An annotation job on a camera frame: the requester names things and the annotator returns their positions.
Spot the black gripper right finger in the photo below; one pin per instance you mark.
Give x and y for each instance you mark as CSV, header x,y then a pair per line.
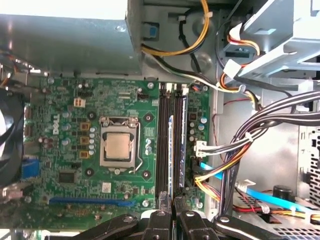
x,y
192,225

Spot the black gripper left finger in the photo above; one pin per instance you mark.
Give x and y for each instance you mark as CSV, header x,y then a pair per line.
x,y
157,225

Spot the black RAM slot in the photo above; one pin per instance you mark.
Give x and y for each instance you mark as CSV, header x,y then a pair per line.
x,y
178,140
164,140

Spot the blue expansion slot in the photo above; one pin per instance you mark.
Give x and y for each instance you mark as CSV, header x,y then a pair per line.
x,y
92,200

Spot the metal socket cover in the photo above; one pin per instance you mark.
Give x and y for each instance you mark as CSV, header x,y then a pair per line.
x,y
117,164

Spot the white board connector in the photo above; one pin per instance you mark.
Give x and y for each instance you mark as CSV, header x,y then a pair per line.
x,y
201,149

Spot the metal locking lever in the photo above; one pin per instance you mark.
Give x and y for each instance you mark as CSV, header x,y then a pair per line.
x,y
138,145

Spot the silver CPU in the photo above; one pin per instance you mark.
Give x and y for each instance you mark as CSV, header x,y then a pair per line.
x,y
117,146

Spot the black round cap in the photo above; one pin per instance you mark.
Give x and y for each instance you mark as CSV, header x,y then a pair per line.
x,y
283,193

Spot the black open PC case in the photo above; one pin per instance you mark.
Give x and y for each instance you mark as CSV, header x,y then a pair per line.
x,y
272,152

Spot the green motherboard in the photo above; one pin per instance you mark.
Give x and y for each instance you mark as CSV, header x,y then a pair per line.
x,y
62,145

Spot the blue VGA port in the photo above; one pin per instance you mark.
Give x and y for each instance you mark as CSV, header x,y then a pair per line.
x,y
30,168

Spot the black case fan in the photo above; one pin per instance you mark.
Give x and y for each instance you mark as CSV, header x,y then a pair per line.
x,y
10,140

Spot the grey metal drive cage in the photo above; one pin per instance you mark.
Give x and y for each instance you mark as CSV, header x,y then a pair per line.
x,y
287,50

